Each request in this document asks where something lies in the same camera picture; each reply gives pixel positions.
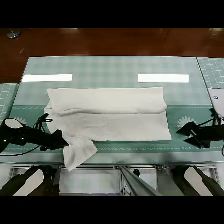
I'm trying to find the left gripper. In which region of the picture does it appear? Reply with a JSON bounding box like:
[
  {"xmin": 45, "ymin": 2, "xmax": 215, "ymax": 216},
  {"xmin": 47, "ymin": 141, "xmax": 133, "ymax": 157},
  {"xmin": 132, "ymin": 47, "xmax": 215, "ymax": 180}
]
[{"xmin": 40, "ymin": 129, "xmax": 70, "ymax": 151}]

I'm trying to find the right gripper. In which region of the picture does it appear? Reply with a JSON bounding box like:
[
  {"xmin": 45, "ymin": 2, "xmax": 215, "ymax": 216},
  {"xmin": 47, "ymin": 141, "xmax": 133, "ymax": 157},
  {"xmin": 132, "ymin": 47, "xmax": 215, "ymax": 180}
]
[{"xmin": 175, "ymin": 121, "xmax": 224, "ymax": 150}]

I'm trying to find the white T-shirt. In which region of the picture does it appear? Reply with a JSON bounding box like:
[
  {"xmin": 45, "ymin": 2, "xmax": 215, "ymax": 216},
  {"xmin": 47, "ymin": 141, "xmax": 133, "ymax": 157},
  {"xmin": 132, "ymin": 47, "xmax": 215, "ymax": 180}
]
[{"xmin": 43, "ymin": 86, "xmax": 173, "ymax": 173}]

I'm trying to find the black cable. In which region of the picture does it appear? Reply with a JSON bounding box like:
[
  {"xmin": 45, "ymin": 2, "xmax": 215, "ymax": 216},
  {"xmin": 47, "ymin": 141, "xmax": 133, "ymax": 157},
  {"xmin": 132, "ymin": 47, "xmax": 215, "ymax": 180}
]
[{"xmin": 0, "ymin": 144, "xmax": 42, "ymax": 158}]

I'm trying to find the silver frame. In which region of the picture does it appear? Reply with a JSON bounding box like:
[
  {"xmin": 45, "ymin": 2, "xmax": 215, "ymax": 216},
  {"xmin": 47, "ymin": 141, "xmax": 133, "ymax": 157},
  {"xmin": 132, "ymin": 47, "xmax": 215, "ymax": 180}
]
[{"xmin": 0, "ymin": 161, "xmax": 224, "ymax": 197}]

